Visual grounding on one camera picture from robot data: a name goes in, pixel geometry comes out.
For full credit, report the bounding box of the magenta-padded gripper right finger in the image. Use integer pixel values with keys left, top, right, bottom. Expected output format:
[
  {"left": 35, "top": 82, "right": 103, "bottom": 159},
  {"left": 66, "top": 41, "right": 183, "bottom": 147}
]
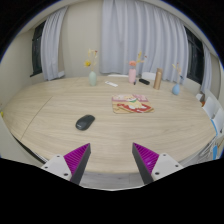
[{"left": 131, "top": 142, "right": 184, "bottom": 186}]

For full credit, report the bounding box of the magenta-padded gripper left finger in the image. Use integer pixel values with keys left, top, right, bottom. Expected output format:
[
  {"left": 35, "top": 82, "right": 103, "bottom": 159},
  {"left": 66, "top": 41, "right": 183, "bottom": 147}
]
[{"left": 41, "top": 142, "right": 92, "bottom": 186}]

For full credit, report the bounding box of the black computer mouse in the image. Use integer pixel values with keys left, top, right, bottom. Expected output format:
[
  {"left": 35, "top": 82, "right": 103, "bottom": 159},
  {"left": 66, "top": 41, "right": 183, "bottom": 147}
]
[{"left": 75, "top": 114, "right": 96, "bottom": 131}]

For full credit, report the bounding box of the cartoon print mouse pad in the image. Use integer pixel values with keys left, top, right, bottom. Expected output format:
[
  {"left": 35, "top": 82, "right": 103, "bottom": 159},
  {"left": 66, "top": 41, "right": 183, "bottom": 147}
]
[{"left": 111, "top": 93, "right": 155, "bottom": 115}]

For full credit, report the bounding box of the row of white chairs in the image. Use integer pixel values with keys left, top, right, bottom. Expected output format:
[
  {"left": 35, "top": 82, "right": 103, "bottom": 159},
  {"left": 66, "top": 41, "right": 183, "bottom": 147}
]
[{"left": 195, "top": 87, "right": 224, "bottom": 161}]

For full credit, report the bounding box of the blue vase with dried flowers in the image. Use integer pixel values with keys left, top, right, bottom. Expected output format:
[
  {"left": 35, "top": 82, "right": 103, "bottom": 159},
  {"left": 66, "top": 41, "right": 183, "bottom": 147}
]
[{"left": 171, "top": 62, "right": 184, "bottom": 96}]

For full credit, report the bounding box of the black oblong case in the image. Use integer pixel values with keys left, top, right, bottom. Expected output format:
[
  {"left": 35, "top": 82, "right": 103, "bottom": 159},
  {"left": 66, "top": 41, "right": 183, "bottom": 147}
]
[{"left": 138, "top": 78, "right": 151, "bottom": 86}]

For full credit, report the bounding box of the white chair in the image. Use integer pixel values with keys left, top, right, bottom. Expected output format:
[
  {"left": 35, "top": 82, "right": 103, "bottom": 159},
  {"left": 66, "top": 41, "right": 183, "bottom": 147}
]
[
  {"left": 106, "top": 73, "right": 130, "bottom": 79},
  {"left": 140, "top": 71, "right": 158, "bottom": 82}
]

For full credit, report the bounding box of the green vase with yellow flowers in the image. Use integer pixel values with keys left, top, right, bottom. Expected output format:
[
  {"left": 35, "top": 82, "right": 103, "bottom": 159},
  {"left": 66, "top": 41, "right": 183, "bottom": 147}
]
[{"left": 83, "top": 48, "right": 100, "bottom": 87}]

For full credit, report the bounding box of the pink vase with orange flowers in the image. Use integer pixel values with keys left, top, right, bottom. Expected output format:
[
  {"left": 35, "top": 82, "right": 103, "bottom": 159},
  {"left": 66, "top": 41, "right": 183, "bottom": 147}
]
[{"left": 128, "top": 50, "right": 148, "bottom": 84}]

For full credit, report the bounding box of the white remote control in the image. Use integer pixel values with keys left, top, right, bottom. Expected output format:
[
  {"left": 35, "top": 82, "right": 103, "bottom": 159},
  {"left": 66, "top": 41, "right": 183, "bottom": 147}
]
[{"left": 104, "top": 80, "right": 119, "bottom": 88}]

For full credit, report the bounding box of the narrow white curtain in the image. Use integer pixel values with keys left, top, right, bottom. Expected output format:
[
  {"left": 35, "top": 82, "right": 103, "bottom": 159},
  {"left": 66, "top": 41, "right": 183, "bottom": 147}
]
[
  {"left": 40, "top": 6, "right": 69, "bottom": 82},
  {"left": 199, "top": 43, "right": 213, "bottom": 94}
]

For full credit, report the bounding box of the dark framed window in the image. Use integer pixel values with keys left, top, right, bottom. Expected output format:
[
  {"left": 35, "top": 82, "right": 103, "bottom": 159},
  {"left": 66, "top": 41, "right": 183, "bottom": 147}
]
[
  {"left": 29, "top": 20, "right": 47, "bottom": 78},
  {"left": 184, "top": 26, "right": 205, "bottom": 85}
]

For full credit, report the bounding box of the wide white curtain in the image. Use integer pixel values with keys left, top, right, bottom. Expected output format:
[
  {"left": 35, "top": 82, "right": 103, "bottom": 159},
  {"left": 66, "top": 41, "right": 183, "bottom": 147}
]
[{"left": 99, "top": 0, "right": 190, "bottom": 84}]

